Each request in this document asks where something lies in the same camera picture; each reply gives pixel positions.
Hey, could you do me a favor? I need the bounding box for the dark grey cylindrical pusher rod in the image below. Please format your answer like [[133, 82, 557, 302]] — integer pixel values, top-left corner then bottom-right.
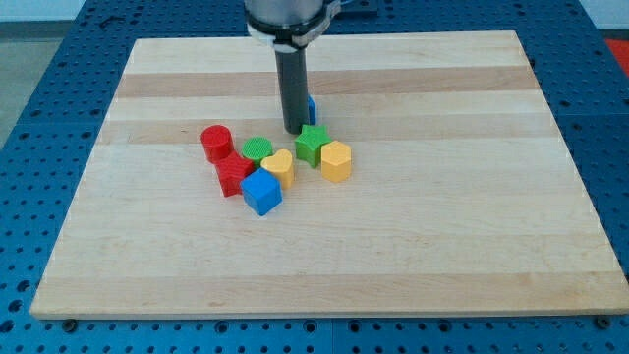
[[275, 49, 310, 135]]

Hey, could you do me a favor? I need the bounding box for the yellow heart block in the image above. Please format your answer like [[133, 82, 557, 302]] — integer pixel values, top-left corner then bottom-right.
[[260, 148, 295, 190]]

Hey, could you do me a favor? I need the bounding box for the yellow hexagon block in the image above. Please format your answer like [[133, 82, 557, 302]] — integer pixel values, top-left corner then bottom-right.
[[320, 141, 352, 183]]

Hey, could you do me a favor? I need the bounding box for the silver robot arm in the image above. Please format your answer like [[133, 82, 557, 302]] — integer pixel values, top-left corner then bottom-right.
[[245, 0, 329, 135]]

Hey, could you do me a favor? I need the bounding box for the red cylinder block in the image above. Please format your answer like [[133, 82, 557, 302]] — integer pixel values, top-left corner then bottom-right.
[[200, 125, 234, 164]]

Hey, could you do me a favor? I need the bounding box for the red star block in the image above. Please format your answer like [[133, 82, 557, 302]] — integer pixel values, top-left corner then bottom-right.
[[215, 150, 255, 197]]

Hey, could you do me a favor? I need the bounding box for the green cylinder block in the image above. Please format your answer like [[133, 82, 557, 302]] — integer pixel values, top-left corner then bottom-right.
[[242, 137, 273, 168]]

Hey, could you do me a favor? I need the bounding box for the blue triangle block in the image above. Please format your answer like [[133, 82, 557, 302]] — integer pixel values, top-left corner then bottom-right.
[[308, 95, 316, 126]]

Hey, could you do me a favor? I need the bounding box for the blue cube block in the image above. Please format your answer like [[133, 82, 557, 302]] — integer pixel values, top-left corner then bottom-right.
[[241, 168, 283, 216]]

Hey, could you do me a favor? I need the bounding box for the green star block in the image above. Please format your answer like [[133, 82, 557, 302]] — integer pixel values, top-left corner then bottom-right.
[[295, 125, 332, 168]]

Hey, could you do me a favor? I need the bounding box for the wooden board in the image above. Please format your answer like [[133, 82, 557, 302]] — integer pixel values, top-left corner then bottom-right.
[[30, 30, 628, 320]]

